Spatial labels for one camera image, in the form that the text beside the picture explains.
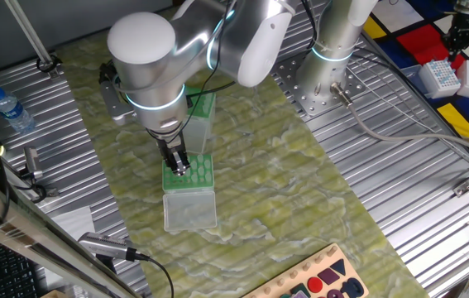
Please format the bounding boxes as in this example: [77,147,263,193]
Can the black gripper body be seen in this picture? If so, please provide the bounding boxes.
[155,131,188,161]

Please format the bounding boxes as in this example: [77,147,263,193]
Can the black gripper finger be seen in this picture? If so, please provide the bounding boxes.
[177,150,190,173]
[167,156,182,177]

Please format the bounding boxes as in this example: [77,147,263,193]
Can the green rack pipette tip box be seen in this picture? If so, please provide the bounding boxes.
[183,85,218,155]
[161,153,218,233]

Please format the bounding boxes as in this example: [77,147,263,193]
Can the white pipette tip box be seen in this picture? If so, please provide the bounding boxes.
[401,59,462,99]

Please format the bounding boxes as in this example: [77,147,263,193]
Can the green marble pattern mat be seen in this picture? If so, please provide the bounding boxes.
[55,6,430,298]

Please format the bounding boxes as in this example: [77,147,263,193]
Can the white paper sheet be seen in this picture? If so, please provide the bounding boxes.
[50,205,97,249]

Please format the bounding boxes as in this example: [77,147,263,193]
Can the clear water bottle blue cap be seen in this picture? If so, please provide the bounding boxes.
[0,85,37,135]

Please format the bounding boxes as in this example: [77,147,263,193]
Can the dark teal block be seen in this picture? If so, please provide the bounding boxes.
[290,283,312,296]

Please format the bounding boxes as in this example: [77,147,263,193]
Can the small tan cardboard box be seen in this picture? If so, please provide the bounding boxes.
[40,288,68,298]

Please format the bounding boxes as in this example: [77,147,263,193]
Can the wooden shape sorter board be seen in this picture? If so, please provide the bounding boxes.
[241,243,370,298]

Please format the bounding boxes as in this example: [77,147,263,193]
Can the red circle block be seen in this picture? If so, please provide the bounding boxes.
[307,276,324,294]

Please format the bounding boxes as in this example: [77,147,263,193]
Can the aluminium pole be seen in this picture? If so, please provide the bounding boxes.
[4,0,62,80]

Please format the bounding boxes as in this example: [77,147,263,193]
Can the purple square block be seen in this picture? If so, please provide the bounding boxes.
[317,267,342,286]

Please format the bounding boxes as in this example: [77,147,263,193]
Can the navy triangle block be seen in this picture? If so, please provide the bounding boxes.
[329,258,347,276]

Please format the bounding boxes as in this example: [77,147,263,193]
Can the black keyboard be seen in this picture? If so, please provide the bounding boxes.
[0,233,43,298]

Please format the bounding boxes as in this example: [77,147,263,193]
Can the navy rounded block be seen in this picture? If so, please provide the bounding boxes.
[340,277,365,298]

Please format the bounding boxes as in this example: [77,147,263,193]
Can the colourful Mondrian pattern cloth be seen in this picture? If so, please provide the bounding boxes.
[361,0,469,161]

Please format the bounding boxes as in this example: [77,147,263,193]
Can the background black gripper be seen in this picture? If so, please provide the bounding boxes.
[443,14,469,63]

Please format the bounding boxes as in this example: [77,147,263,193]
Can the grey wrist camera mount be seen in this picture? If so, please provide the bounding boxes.
[98,61,136,127]

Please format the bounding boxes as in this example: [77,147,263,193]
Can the black camera cable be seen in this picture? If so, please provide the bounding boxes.
[125,247,175,298]

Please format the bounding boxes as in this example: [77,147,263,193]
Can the silver camera with black mount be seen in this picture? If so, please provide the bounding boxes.
[77,230,136,274]

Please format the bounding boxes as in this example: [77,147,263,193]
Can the small silver camera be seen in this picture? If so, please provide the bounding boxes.
[22,147,44,180]

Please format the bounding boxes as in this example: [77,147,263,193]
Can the silver perforated base plate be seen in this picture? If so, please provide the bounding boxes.
[273,50,368,120]

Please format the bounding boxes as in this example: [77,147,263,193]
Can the black looped cable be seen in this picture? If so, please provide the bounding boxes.
[8,165,60,204]

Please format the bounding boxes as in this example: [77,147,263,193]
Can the aluminium frame beam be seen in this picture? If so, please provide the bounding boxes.
[0,163,144,298]

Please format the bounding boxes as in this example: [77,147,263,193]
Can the thick grey cable with connector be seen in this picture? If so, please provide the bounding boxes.
[329,81,469,163]

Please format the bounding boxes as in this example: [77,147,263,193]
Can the black base cable bundle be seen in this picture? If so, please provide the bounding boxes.
[299,0,320,45]

